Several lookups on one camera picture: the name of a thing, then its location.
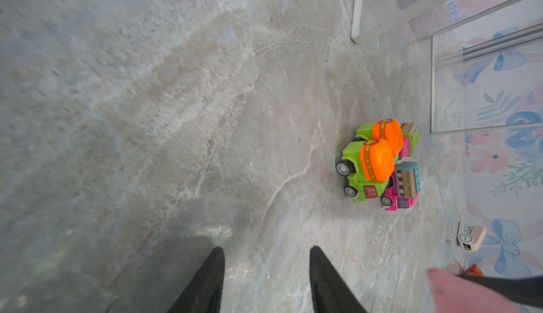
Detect small red toy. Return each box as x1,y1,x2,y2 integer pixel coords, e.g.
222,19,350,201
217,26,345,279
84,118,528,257
464,264,484,277

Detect green orange toy truck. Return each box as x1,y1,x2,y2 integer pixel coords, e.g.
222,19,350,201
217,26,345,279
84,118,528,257
335,139,396,202
355,119,404,156

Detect pink truck blue top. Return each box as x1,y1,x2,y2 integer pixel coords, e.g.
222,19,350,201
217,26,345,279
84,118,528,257
380,161,421,211

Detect right green orange toy truck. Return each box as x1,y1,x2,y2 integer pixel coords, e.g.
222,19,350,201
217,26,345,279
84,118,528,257
355,119,404,156

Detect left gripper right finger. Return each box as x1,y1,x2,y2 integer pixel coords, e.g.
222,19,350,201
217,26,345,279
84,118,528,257
309,246,367,313

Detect pink truck green top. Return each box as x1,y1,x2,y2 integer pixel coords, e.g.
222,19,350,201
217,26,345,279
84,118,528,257
399,122,420,160

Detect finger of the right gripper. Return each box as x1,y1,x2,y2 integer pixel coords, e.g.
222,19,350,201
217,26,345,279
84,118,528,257
458,274,542,309

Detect wooden two-tier white-frame shelf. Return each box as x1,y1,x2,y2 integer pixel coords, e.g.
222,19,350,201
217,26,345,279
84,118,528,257
351,0,542,135

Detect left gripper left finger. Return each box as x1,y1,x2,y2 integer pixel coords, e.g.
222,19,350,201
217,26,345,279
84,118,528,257
167,247,226,313

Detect left green orange toy truck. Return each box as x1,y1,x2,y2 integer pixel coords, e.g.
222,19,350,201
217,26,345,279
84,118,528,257
335,139,396,202

